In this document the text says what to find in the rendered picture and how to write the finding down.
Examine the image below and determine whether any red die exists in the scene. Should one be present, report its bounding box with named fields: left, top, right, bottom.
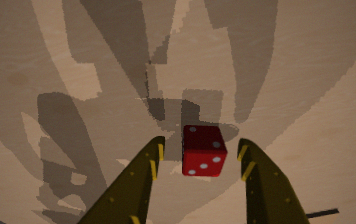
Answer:
left=182, top=125, right=228, bottom=177

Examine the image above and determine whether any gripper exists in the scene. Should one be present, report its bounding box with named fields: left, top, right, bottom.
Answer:
left=77, top=136, right=310, bottom=224

